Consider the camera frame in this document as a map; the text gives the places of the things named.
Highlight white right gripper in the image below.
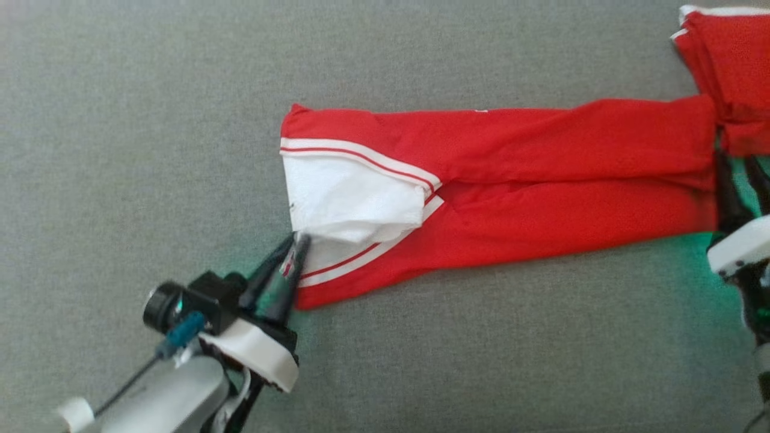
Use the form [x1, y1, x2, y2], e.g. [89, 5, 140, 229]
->
[707, 152, 770, 337]

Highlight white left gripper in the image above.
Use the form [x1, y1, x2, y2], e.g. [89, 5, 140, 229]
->
[199, 235, 312, 393]

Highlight red cloth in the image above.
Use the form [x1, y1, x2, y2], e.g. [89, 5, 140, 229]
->
[670, 5, 770, 158]

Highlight red white-striped shorts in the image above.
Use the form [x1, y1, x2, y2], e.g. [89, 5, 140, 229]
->
[280, 94, 719, 311]

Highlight large grey fabric sofa seat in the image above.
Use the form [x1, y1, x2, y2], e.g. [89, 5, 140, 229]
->
[0, 0, 770, 433]

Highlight black cable with blue plug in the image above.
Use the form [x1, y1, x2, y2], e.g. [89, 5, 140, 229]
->
[90, 311, 207, 419]

